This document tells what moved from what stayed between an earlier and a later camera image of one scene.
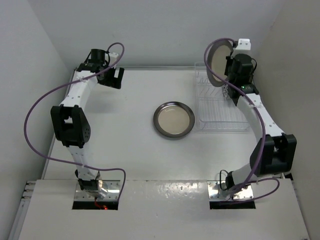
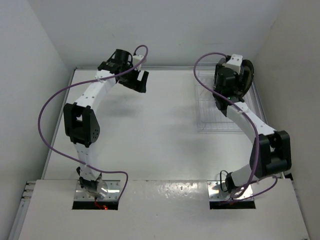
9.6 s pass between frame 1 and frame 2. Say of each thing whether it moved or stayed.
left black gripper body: moved
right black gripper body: moved
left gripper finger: moved
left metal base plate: stayed
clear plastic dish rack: stayed
